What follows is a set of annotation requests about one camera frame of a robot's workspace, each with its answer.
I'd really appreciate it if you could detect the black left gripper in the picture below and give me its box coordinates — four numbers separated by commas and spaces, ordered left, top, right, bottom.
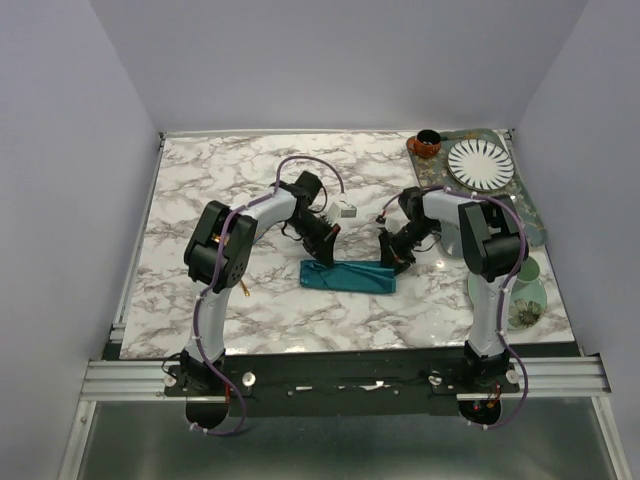
285, 212, 340, 269

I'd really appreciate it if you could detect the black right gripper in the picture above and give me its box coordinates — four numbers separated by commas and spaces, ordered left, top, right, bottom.
378, 218, 439, 284

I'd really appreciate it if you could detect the teal cloth napkin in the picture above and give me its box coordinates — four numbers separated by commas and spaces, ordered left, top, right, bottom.
299, 260, 396, 295

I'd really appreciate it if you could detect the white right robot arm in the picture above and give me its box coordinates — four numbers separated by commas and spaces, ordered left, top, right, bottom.
378, 186, 529, 392

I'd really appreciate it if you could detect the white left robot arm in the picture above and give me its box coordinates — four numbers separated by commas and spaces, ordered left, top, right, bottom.
180, 171, 340, 395

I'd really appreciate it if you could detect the gold spoon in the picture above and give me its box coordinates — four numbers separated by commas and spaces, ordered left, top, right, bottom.
240, 280, 251, 297

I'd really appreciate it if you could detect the dark floral placemat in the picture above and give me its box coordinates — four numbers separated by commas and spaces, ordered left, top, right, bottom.
407, 128, 547, 250

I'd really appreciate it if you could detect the orange black cup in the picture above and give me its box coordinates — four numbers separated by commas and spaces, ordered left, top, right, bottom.
406, 130, 442, 159

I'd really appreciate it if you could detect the white striped plate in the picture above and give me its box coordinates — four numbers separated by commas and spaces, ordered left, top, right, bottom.
447, 139, 515, 192

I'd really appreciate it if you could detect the mint green small bowl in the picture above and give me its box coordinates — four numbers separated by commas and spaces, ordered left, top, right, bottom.
517, 255, 541, 284

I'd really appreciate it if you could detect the mint green floral plate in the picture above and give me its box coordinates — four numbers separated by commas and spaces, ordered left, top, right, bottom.
467, 272, 548, 332

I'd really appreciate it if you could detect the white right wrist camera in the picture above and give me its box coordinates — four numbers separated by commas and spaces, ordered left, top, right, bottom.
375, 214, 392, 230

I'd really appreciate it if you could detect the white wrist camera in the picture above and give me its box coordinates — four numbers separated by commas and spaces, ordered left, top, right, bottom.
375, 214, 392, 230
326, 201, 357, 224

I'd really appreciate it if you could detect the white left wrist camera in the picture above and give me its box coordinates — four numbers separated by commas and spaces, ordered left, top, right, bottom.
326, 201, 357, 224

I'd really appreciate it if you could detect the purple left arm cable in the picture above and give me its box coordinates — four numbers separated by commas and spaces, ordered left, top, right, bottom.
188, 155, 348, 437

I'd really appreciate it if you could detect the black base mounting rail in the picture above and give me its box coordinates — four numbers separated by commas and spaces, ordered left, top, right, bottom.
164, 347, 521, 419

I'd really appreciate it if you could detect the aluminium frame rail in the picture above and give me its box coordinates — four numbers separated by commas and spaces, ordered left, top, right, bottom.
80, 357, 611, 403

